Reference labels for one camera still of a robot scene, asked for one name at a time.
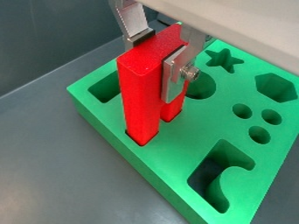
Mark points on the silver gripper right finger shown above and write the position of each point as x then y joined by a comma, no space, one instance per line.
178,64

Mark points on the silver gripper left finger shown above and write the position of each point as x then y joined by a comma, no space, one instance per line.
130,15

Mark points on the red double-square block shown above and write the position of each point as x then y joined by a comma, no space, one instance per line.
141,79

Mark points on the green shape-sorter board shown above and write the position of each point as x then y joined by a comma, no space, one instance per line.
214,158

